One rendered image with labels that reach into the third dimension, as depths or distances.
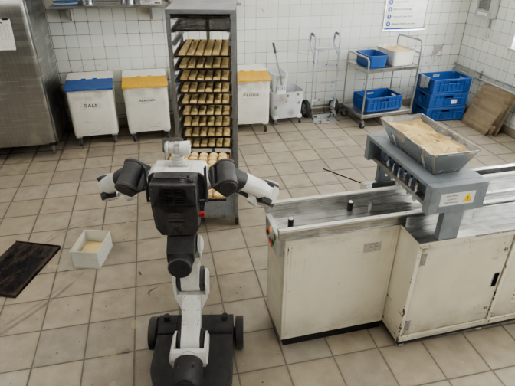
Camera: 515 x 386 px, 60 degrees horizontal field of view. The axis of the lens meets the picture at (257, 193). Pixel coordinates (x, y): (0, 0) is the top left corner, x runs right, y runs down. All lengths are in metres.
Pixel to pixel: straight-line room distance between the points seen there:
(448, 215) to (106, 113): 4.28
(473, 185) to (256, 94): 3.75
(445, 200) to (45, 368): 2.48
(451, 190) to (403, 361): 1.16
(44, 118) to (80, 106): 0.45
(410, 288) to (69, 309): 2.26
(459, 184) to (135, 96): 4.11
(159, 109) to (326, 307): 3.64
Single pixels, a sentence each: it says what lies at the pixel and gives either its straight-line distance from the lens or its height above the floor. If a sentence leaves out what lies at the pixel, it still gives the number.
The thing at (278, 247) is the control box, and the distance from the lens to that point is 2.46.
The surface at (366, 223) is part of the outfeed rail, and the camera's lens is 2.53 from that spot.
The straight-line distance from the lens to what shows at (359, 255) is 2.64.
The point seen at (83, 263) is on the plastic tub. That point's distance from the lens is 3.72.
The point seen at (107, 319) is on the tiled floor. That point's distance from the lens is 3.27.
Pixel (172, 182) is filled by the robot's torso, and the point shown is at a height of 1.33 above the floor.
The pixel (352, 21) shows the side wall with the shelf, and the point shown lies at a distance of 6.66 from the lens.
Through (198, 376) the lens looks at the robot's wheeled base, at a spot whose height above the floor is 0.32.
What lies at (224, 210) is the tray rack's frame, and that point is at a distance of 3.94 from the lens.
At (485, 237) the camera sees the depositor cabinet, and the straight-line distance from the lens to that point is 2.77.
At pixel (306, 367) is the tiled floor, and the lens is 2.88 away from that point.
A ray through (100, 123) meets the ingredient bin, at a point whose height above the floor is 0.28.
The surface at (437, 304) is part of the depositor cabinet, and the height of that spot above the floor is 0.35.
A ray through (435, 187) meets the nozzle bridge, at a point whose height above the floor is 1.18.
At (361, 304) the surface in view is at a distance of 2.92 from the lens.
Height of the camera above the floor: 2.24
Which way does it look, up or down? 30 degrees down
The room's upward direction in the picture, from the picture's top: 1 degrees clockwise
